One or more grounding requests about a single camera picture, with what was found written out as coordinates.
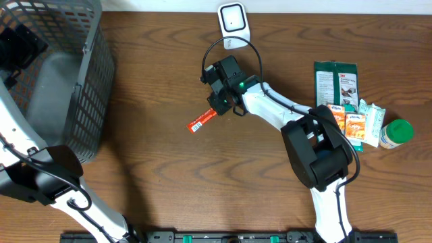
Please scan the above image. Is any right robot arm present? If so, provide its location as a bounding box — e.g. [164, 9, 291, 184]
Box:
[200, 55, 353, 242]

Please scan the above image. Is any orange white tissue pack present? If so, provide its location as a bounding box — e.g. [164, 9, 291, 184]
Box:
[345, 113, 366, 141]

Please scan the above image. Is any green 3M package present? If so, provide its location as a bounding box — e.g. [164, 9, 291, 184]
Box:
[314, 60, 365, 153]

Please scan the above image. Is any red snack packet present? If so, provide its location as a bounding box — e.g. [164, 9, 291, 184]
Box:
[187, 108, 217, 134]

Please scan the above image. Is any green lid seasoning jar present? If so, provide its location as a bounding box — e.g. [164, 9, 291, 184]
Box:
[379, 119, 414, 149]

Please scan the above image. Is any white toilet wipes pack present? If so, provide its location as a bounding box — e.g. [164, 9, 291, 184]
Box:
[358, 99, 385, 147]

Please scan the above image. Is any grey plastic mesh basket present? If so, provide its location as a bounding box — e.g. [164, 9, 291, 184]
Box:
[1, 0, 115, 163]

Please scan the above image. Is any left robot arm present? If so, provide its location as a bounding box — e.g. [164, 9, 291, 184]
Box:
[1, 21, 142, 242]

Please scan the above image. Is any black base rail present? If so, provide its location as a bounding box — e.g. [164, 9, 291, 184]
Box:
[60, 230, 399, 243]

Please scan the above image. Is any white barcode scanner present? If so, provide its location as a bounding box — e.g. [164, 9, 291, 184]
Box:
[217, 2, 250, 50]

